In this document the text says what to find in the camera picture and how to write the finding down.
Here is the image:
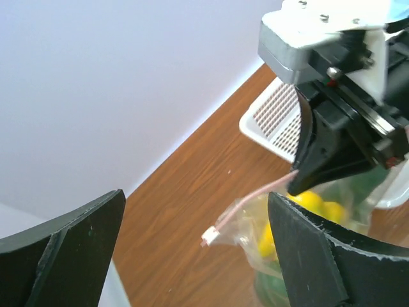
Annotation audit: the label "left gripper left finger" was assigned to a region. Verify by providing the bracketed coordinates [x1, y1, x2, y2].
[1, 189, 125, 306]

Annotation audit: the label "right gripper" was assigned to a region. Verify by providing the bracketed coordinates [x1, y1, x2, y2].
[288, 29, 408, 196]

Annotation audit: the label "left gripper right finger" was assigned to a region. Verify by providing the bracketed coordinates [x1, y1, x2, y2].
[268, 193, 408, 306]

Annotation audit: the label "clear polka dot zip bag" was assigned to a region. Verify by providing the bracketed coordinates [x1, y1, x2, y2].
[201, 169, 389, 307]

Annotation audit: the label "yellow fake bananas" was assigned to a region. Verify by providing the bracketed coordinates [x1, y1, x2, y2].
[258, 190, 348, 260]

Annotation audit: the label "green fake avocado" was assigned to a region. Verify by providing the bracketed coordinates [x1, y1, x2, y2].
[254, 261, 290, 307]

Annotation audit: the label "white plastic basket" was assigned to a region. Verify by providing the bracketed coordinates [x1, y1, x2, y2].
[239, 78, 408, 209]

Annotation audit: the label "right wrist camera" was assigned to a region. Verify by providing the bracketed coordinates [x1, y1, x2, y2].
[258, 0, 408, 84]

